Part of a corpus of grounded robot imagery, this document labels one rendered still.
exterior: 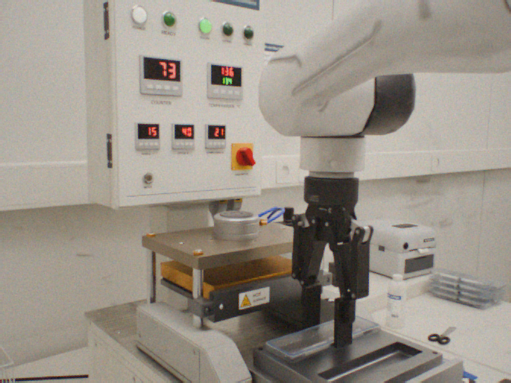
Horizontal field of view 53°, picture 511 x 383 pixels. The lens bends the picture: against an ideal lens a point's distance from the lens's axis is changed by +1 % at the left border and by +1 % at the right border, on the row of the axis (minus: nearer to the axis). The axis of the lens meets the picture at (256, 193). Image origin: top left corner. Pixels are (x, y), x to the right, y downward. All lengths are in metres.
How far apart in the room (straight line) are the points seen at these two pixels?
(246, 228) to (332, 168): 0.24
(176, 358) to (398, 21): 0.56
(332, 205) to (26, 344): 0.89
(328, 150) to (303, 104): 0.15
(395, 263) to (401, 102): 1.22
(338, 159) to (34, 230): 0.81
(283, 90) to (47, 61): 0.82
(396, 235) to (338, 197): 1.10
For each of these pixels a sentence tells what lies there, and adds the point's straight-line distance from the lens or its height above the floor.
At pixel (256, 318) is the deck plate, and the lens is 1.01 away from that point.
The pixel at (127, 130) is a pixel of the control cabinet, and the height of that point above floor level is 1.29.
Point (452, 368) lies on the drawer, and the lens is 0.71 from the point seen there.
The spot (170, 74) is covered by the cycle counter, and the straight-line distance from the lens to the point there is 0.94.
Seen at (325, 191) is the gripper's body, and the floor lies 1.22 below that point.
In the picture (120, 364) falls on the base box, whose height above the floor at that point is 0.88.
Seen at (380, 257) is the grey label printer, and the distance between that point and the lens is 1.82.
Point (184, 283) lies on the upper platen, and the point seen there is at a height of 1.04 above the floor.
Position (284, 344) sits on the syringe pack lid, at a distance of 0.72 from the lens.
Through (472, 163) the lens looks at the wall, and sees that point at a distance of 2.61.
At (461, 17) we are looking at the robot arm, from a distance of 0.42.
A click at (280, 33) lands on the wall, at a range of 1.67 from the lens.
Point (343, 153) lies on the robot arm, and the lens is 0.66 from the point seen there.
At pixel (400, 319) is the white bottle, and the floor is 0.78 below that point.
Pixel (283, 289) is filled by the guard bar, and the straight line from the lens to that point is 0.84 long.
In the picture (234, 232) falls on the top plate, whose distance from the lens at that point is 0.85.
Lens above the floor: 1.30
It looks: 7 degrees down
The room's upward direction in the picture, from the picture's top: 1 degrees clockwise
